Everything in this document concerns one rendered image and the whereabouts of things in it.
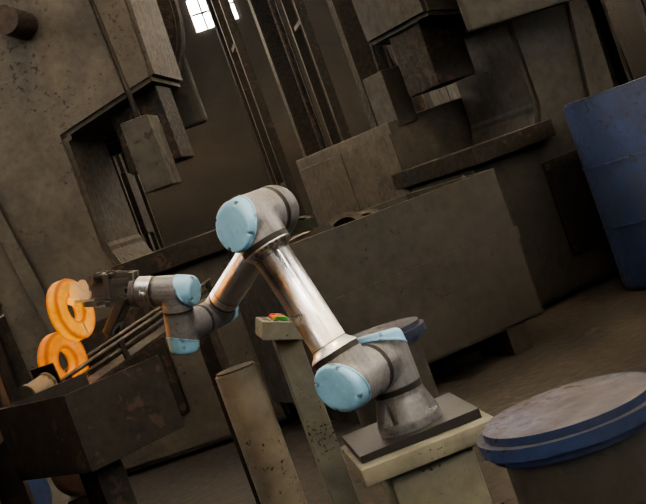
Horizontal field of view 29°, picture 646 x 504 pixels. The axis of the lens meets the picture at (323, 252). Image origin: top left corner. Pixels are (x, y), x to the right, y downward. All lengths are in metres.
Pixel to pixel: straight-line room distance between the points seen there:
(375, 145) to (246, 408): 3.35
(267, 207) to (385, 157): 3.75
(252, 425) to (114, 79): 2.37
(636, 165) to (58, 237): 2.49
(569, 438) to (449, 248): 3.09
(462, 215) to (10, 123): 1.96
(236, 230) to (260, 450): 0.84
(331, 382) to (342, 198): 4.34
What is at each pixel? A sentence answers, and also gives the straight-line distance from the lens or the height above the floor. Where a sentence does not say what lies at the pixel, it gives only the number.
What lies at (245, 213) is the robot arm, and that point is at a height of 0.90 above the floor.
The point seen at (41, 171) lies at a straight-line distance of 5.49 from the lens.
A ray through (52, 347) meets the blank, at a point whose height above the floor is 0.75.
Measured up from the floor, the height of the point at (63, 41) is 1.85.
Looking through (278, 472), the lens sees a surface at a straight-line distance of 3.42.
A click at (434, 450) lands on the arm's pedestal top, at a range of 2.76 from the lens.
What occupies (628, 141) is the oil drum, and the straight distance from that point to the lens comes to 5.52.
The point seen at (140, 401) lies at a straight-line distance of 2.22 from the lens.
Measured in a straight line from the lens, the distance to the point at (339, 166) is 6.93.
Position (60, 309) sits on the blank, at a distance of 3.12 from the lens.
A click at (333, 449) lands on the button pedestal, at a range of 3.48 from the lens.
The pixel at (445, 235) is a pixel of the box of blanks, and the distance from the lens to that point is 5.00.
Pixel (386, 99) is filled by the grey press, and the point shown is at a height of 1.21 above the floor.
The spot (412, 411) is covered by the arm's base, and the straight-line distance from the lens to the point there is 2.84.
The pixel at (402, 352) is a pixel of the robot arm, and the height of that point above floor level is 0.49.
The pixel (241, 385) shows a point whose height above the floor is 0.48.
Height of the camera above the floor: 0.90
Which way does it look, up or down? 3 degrees down
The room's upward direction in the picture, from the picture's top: 20 degrees counter-clockwise
